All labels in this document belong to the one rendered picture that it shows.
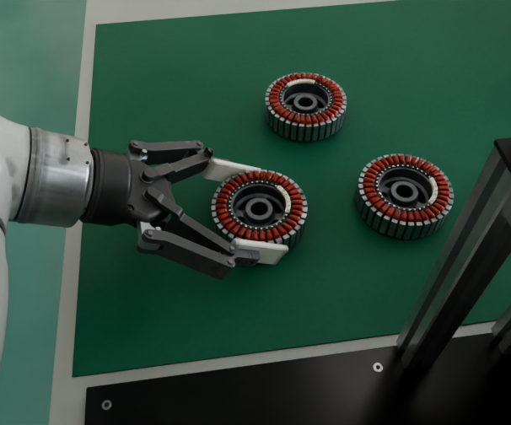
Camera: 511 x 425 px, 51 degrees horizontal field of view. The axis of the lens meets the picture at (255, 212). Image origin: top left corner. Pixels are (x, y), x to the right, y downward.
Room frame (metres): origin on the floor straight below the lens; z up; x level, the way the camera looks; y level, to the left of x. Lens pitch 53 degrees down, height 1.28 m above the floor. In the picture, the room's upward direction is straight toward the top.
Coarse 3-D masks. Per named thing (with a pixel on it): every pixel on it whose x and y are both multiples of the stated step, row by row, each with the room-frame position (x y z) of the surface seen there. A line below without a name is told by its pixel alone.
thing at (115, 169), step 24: (96, 168) 0.34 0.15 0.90; (120, 168) 0.35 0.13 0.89; (144, 168) 0.38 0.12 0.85; (96, 192) 0.32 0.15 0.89; (120, 192) 0.33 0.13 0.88; (144, 192) 0.35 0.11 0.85; (168, 192) 0.36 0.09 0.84; (96, 216) 0.31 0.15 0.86; (120, 216) 0.31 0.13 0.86; (144, 216) 0.32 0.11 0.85
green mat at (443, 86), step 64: (448, 0) 0.87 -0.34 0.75; (128, 64) 0.69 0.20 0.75; (192, 64) 0.69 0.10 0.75; (256, 64) 0.69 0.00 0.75; (320, 64) 0.69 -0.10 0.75; (384, 64) 0.69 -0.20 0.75; (448, 64) 0.69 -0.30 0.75; (128, 128) 0.55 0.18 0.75; (192, 128) 0.55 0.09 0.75; (256, 128) 0.55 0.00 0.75; (384, 128) 0.55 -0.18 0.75; (448, 128) 0.55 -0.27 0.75; (192, 192) 0.43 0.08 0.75; (320, 192) 0.43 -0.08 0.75; (128, 256) 0.34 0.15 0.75; (320, 256) 0.34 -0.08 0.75; (384, 256) 0.34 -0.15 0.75; (128, 320) 0.26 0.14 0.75; (192, 320) 0.26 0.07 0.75; (256, 320) 0.26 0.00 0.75; (320, 320) 0.26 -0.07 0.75; (384, 320) 0.26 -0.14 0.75
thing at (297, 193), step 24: (216, 192) 0.41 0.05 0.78; (240, 192) 0.41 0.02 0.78; (264, 192) 0.42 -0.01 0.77; (288, 192) 0.40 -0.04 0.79; (216, 216) 0.37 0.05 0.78; (240, 216) 0.38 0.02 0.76; (264, 216) 0.37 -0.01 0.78; (288, 216) 0.37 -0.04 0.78; (264, 240) 0.34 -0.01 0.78; (288, 240) 0.34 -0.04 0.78
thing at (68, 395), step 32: (96, 0) 0.87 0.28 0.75; (128, 0) 0.87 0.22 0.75; (160, 0) 0.87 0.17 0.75; (192, 0) 0.87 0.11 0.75; (224, 0) 0.87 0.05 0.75; (256, 0) 0.87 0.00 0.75; (288, 0) 0.87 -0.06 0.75; (320, 0) 0.87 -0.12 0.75; (352, 0) 0.87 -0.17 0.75; (384, 0) 0.87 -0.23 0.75; (64, 256) 0.34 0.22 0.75; (64, 288) 0.30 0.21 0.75; (64, 320) 0.26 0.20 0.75; (64, 352) 0.22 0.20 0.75; (256, 352) 0.22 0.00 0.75; (288, 352) 0.22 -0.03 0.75; (320, 352) 0.22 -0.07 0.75; (64, 384) 0.19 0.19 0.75; (96, 384) 0.19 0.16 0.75; (64, 416) 0.16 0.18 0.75
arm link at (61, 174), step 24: (48, 144) 0.34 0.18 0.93; (72, 144) 0.35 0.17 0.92; (48, 168) 0.32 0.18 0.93; (72, 168) 0.32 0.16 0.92; (24, 192) 0.30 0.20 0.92; (48, 192) 0.30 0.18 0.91; (72, 192) 0.31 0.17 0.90; (24, 216) 0.29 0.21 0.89; (48, 216) 0.29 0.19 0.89; (72, 216) 0.30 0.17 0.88
